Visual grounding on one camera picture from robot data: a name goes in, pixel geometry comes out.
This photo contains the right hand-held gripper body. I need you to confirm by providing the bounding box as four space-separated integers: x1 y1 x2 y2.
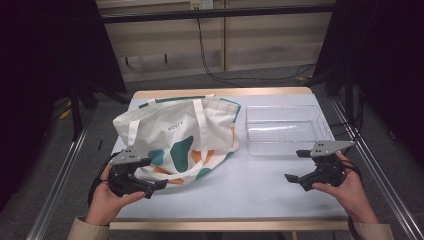
297 140 357 192

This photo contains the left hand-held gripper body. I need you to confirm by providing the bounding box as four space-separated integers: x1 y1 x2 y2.
108 146 155 200

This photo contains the white canvas tote bag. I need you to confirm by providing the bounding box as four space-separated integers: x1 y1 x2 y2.
112 94 242 187

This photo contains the person's left hand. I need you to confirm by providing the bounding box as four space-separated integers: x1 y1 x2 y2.
85 164 147 227

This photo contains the person's right hand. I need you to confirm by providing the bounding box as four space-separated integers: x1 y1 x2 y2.
311 151 380 225

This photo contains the clear plastic box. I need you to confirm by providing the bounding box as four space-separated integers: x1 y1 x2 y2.
245 104 335 157

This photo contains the black stand leg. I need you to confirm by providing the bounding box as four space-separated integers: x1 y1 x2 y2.
69 82 83 142

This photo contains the dark curtain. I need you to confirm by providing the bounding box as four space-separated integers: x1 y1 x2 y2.
312 0 424 168
0 0 128 212

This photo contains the black horizontal bar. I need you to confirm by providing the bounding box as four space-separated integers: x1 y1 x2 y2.
99 4 336 25

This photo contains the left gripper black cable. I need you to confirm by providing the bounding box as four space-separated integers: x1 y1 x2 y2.
87 151 123 208

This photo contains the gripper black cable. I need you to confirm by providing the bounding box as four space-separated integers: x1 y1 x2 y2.
87 151 123 208
339 146 365 240

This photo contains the metal floor rail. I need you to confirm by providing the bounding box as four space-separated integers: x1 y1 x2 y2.
328 96 424 240
25 116 97 240

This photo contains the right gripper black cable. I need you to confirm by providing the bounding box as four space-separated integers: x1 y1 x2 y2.
339 146 365 240

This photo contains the black wall cable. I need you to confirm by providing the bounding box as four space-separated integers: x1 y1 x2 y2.
196 17 317 88

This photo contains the white wall socket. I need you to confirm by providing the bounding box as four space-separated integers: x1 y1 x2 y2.
189 0 214 11

